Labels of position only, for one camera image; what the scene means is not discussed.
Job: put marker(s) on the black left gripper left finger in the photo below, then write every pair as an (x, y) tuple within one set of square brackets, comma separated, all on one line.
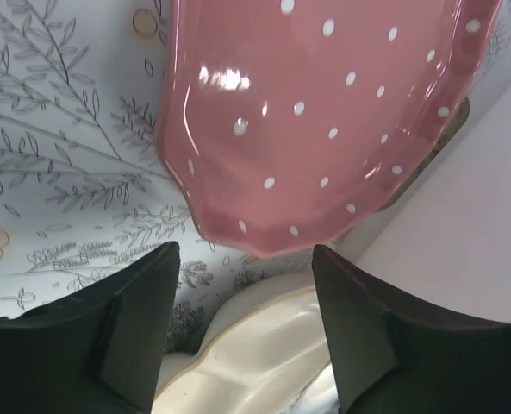
[(97, 350)]

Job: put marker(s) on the pink polka dot plate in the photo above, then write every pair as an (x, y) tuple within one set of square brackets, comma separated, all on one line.
[(285, 123)]

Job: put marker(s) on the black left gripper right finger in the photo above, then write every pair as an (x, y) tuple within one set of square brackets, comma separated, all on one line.
[(392, 352)]

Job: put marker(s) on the floral table mat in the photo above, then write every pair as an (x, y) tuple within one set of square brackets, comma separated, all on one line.
[(83, 191)]

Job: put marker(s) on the pale blue rimmed plate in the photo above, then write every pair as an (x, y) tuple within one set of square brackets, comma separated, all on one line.
[(319, 396)]

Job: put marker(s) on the cream divided plate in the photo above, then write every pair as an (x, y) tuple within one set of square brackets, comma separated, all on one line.
[(261, 351)]

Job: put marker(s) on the white plastic bin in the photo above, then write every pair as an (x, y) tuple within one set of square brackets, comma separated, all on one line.
[(448, 239)]

